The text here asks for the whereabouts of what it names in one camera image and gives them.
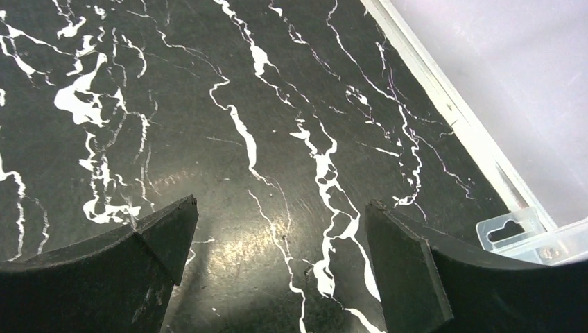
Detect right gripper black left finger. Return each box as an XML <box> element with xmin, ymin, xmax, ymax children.
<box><xmin>1</xmin><ymin>196</ymin><xmax>199</xmax><ymax>332</ymax></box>

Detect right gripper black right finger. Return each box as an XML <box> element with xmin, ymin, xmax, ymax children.
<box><xmin>365</xmin><ymin>200</ymin><xmax>587</xmax><ymax>332</ymax></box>

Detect clear plastic organizer box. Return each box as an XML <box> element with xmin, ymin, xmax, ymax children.
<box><xmin>476</xmin><ymin>207</ymin><xmax>587</xmax><ymax>266</ymax></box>

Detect aluminium frame rail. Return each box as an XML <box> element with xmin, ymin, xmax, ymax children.
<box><xmin>362</xmin><ymin>1</ymin><xmax>557</xmax><ymax>230</ymax></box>

